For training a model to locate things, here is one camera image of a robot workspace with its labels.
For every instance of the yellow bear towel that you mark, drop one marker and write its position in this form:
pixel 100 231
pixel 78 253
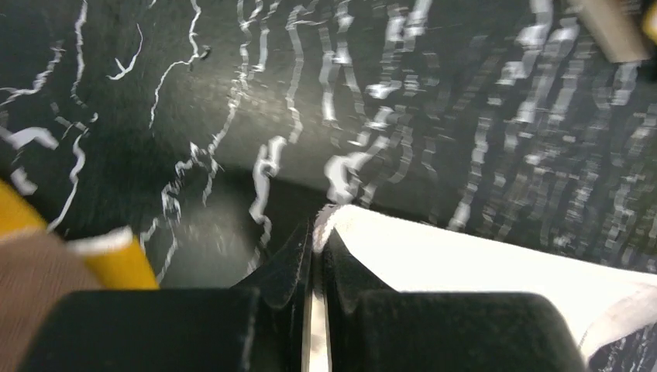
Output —
pixel 38 268

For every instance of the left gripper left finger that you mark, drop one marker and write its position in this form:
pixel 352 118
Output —
pixel 259 324

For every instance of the white towel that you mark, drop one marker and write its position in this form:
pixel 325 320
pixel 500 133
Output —
pixel 600 305

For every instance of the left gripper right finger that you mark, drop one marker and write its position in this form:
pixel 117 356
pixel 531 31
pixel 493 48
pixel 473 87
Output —
pixel 372 327

